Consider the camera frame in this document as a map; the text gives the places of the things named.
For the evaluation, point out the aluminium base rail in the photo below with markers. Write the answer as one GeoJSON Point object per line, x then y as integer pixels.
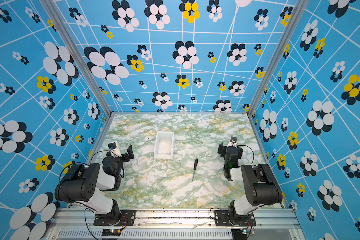
{"type": "Point", "coordinates": [175, 224]}

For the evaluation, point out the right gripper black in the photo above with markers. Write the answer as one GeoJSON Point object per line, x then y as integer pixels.
{"type": "Point", "coordinates": [223, 150]}

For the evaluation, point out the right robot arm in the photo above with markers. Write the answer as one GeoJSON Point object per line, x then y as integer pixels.
{"type": "Point", "coordinates": [260, 184]}

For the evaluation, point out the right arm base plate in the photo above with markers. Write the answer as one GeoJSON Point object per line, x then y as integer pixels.
{"type": "Point", "coordinates": [226, 218]}

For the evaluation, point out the white plastic bin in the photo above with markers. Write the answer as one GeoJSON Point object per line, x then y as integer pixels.
{"type": "Point", "coordinates": [164, 146]}

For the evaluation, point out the left circuit board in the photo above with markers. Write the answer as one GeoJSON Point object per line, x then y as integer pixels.
{"type": "Point", "coordinates": [111, 233]}

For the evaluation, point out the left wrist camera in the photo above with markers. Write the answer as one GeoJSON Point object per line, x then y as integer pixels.
{"type": "Point", "coordinates": [114, 151]}

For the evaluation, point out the black handle screwdriver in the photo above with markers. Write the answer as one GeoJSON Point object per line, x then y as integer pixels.
{"type": "Point", "coordinates": [195, 168]}

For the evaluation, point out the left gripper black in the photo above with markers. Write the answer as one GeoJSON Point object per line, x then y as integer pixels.
{"type": "Point", "coordinates": [123, 158]}

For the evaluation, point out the right circuit board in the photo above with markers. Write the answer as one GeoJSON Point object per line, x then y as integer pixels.
{"type": "Point", "coordinates": [240, 234]}

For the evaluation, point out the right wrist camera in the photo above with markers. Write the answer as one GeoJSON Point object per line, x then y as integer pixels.
{"type": "Point", "coordinates": [233, 142]}

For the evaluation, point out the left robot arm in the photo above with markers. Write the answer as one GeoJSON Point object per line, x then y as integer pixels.
{"type": "Point", "coordinates": [84, 184]}

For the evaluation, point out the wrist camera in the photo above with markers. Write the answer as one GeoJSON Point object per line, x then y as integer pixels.
{"type": "Point", "coordinates": [114, 151]}
{"type": "Point", "coordinates": [233, 142]}

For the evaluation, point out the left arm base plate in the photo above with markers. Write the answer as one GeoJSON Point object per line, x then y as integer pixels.
{"type": "Point", "coordinates": [122, 218]}

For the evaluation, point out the circuit board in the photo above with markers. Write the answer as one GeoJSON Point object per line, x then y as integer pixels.
{"type": "Point", "coordinates": [111, 233]}
{"type": "Point", "coordinates": [240, 234]}

